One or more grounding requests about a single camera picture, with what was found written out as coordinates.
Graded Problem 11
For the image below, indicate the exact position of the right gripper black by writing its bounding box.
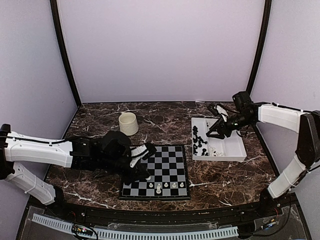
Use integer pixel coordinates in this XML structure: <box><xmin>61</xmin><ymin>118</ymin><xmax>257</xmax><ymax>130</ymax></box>
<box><xmin>207</xmin><ymin>112</ymin><xmax>255</xmax><ymax>139</ymax></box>

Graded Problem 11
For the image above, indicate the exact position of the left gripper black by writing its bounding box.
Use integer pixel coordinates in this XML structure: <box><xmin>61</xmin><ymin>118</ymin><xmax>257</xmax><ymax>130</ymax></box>
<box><xmin>98</xmin><ymin>151</ymin><xmax>150</xmax><ymax>186</ymax></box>

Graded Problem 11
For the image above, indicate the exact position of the white divided plastic tray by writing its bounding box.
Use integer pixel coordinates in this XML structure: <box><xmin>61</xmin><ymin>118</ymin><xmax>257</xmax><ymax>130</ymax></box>
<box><xmin>191</xmin><ymin>117</ymin><xmax>247</xmax><ymax>162</ymax></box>

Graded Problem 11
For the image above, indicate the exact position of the white king chess piece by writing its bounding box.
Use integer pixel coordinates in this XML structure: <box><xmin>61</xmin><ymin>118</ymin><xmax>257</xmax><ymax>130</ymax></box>
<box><xmin>156</xmin><ymin>183</ymin><xmax>162</xmax><ymax>195</ymax></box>

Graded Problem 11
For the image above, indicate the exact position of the black and grey chessboard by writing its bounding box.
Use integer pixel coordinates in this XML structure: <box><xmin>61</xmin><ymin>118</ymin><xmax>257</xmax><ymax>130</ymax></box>
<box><xmin>119</xmin><ymin>145</ymin><xmax>191</xmax><ymax>201</ymax></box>

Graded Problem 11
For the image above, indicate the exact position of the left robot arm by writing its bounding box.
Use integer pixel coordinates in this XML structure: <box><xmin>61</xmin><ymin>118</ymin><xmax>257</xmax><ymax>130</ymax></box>
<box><xmin>0</xmin><ymin>124</ymin><xmax>157</xmax><ymax>218</ymax></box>

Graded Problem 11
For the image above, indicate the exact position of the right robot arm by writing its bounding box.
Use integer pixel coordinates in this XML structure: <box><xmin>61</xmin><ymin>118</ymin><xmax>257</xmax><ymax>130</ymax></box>
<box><xmin>206</xmin><ymin>91</ymin><xmax>320</xmax><ymax>217</ymax></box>

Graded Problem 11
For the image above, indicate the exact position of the black chess pieces pile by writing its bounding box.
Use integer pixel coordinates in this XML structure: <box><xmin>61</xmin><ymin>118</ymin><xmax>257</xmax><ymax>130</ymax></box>
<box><xmin>192</xmin><ymin>125</ymin><xmax>210</xmax><ymax>157</ymax></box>

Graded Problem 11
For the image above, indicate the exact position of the white ribbed cup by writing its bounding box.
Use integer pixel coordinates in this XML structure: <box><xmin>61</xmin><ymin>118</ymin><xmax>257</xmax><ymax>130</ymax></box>
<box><xmin>118</xmin><ymin>112</ymin><xmax>139</xmax><ymax>136</ymax></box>

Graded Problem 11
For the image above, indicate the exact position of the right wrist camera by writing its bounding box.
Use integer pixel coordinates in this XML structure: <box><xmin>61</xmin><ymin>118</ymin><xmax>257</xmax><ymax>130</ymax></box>
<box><xmin>207</xmin><ymin>103</ymin><xmax>229</xmax><ymax>122</ymax></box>

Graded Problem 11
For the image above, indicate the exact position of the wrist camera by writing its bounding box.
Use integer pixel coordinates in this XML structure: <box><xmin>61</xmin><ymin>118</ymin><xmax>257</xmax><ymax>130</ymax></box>
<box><xmin>207</xmin><ymin>103</ymin><xmax>229</xmax><ymax>122</ymax></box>
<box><xmin>129</xmin><ymin>142</ymin><xmax>157</xmax><ymax>168</ymax></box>

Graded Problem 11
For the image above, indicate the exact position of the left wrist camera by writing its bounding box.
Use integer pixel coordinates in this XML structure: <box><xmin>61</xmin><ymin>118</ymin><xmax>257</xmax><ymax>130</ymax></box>
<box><xmin>129</xmin><ymin>142</ymin><xmax>157</xmax><ymax>168</ymax></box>

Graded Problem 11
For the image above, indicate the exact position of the white slotted cable duct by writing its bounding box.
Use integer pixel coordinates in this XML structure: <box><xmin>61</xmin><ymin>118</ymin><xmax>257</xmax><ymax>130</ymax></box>
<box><xmin>31</xmin><ymin>213</ymin><xmax>239</xmax><ymax>240</ymax></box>

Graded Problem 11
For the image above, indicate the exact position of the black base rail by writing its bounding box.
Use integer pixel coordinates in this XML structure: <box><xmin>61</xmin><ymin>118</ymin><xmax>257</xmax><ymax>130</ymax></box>
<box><xmin>25</xmin><ymin>193</ymin><xmax>302</xmax><ymax>230</ymax></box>

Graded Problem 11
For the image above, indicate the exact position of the right black frame post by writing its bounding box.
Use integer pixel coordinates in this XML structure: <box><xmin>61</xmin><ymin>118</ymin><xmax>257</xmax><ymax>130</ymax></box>
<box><xmin>246</xmin><ymin>0</ymin><xmax>272</xmax><ymax>95</ymax></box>

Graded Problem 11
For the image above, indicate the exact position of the black frame post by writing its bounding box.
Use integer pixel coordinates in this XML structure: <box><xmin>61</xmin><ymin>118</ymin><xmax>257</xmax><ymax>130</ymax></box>
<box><xmin>49</xmin><ymin>0</ymin><xmax>82</xmax><ymax>108</ymax></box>
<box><xmin>246</xmin><ymin>0</ymin><xmax>272</xmax><ymax>95</ymax></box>

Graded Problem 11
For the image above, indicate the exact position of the left black frame post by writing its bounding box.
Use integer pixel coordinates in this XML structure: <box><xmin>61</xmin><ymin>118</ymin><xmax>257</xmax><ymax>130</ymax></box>
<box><xmin>49</xmin><ymin>0</ymin><xmax>82</xmax><ymax>108</ymax></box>

